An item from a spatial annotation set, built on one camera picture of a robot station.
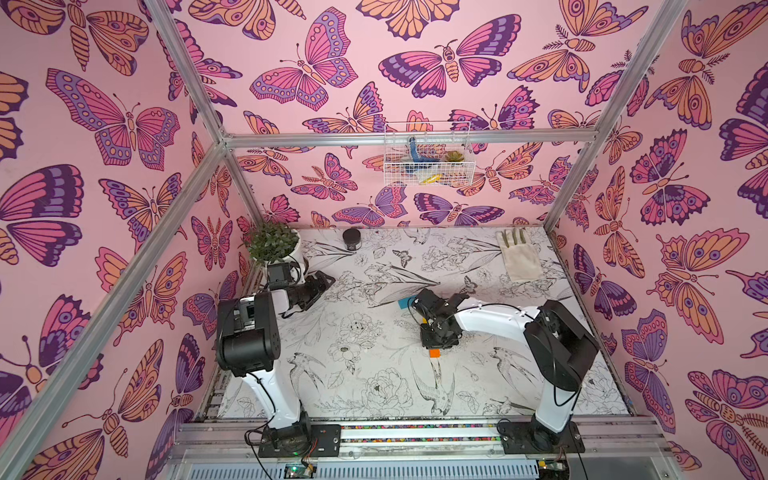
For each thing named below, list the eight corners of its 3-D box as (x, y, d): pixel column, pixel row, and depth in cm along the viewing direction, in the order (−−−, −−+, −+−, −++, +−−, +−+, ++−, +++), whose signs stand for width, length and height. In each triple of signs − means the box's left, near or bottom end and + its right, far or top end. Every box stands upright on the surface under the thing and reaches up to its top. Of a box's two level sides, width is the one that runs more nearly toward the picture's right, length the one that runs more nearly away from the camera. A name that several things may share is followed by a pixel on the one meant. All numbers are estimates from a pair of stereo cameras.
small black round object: (343, 251, 116) (341, 242, 112) (345, 237, 121) (343, 228, 117) (360, 251, 116) (359, 242, 112) (362, 237, 121) (360, 228, 117)
